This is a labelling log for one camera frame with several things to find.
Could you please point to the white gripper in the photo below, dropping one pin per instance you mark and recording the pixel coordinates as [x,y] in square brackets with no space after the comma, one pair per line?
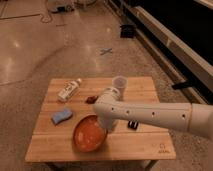
[107,123]

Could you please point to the orange ceramic bowl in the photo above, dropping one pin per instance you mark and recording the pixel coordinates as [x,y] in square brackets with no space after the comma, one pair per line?
[88,135]

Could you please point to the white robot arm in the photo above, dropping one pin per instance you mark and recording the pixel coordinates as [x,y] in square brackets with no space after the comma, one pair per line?
[196,119]

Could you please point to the dark red food item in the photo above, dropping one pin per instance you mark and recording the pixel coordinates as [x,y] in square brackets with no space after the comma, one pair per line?
[91,99]

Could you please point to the translucent plastic cup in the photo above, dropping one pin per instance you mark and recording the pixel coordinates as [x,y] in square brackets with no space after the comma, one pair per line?
[120,83]

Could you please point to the wooden table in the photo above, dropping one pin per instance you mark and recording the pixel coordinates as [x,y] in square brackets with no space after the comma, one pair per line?
[53,143]

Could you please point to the white plastic bottle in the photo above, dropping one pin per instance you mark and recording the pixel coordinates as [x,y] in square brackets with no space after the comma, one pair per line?
[65,94]

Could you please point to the blue sponge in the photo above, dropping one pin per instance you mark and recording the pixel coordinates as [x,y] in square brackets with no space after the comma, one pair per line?
[61,116]

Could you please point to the black box on floor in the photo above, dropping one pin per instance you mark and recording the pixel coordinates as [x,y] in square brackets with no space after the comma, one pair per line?
[127,31]

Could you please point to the long grey black bench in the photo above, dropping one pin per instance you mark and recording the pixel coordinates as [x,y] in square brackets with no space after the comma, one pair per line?
[191,75]

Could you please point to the grey device on floor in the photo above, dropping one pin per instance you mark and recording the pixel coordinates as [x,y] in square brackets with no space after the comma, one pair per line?
[56,6]

